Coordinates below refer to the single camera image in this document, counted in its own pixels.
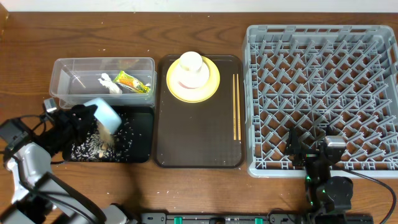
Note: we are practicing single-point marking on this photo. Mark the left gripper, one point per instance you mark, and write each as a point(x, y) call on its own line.
point(66, 124)

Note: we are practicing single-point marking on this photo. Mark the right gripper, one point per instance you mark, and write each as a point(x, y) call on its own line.
point(294, 147)

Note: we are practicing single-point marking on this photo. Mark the light blue bowl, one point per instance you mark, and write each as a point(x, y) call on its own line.
point(105, 114)

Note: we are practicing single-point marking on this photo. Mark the white rice pile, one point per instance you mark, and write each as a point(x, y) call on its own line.
point(130, 143)

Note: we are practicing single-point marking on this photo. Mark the white tissue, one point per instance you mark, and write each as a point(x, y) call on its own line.
point(108, 83)

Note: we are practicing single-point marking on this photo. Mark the green orange snack wrapper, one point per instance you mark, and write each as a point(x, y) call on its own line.
point(131, 83)

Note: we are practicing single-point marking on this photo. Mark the wooden chopstick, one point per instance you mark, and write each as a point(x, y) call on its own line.
point(238, 107)
point(234, 108)

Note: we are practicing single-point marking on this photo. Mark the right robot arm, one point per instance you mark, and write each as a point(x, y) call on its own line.
point(329, 196)

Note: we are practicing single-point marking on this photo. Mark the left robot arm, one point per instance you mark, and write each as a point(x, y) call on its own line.
point(37, 191)

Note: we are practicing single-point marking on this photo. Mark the clear plastic waste bin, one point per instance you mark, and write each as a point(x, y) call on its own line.
point(74, 81)

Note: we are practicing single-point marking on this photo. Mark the grey dishwasher rack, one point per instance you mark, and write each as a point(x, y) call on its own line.
point(313, 78)

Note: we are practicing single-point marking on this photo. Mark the black plastic tray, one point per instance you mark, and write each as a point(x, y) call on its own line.
point(146, 118)

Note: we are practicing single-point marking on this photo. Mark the dark brown serving tray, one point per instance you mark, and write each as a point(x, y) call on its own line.
point(200, 135)

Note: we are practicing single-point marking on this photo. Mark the pink bowl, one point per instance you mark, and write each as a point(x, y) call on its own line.
point(192, 79)

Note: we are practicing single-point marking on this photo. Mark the yellow plate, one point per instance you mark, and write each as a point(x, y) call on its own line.
point(193, 95)

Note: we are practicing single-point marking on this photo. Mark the white paper cup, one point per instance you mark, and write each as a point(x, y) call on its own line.
point(191, 61)

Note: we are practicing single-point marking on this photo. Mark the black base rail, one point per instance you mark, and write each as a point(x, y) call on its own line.
point(273, 217)

